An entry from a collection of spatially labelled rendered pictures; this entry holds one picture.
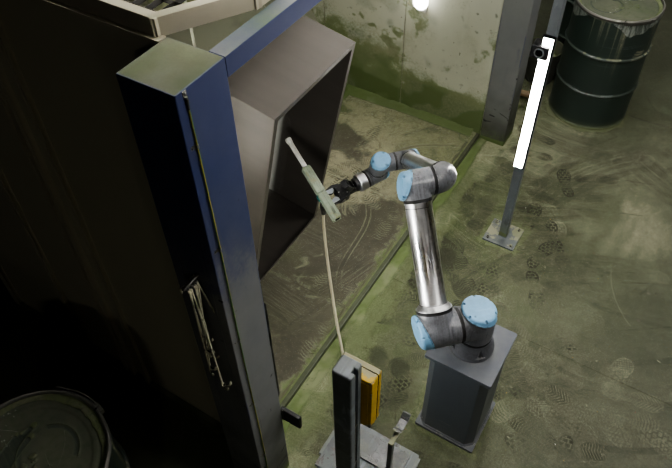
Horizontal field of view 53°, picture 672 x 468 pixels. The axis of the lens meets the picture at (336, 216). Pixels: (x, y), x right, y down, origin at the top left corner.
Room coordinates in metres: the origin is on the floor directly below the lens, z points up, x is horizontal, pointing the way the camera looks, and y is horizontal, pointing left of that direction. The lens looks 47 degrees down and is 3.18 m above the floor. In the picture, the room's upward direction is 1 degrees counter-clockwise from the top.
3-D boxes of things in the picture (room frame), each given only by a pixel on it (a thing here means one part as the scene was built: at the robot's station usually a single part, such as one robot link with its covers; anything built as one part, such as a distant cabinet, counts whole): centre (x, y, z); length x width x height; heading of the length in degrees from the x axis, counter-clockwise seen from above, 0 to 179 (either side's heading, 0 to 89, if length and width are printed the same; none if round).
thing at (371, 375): (0.97, -0.05, 1.42); 0.12 x 0.06 x 0.26; 58
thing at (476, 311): (1.61, -0.57, 0.83); 0.17 x 0.15 x 0.18; 103
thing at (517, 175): (2.81, -1.04, 0.82); 0.05 x 0.05 x 1.64; 58
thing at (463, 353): (1.61, -0.58, 0.69); 0.19 x 0.19 x 0.10
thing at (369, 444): (1.06, -0.10, 0.95); 0.26 x 0.15 x 0.32; 58
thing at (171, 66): (1.34, 0.38, 1.14); 0.18 x 0.18 x 2.29; 58
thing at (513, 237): (2.81, -1.04, 0.01); 0.20 x 0.20 x 0.01; 58
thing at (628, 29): (4.08, -1.91, 0.44); 0.59 x 0.58 x 0.89; 162
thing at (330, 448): (1.04, -0.09, 0.78); 0.31 x 0.23 x 0.01; 58
